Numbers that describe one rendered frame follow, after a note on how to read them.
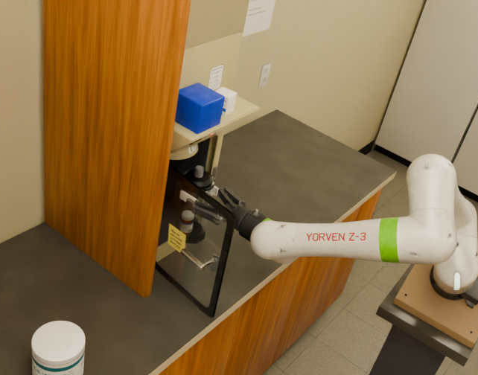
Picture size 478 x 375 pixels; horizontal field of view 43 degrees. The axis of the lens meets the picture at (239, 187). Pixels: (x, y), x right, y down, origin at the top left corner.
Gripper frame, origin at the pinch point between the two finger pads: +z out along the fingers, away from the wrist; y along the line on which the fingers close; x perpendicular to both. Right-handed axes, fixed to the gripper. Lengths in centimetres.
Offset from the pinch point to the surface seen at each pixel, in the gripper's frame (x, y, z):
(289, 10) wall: -26, -113, 46
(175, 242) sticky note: 5.4, 18.9, -8.8
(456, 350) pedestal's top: 28, -32, -89
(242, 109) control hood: -30.1, -8.2, -5.5
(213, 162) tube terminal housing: -4.9, -11.1, 3.4
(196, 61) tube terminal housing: -45.4, 5.9, 3.0
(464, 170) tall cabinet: 100, -293, -26
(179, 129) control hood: -30.2, 16.7, -2.9
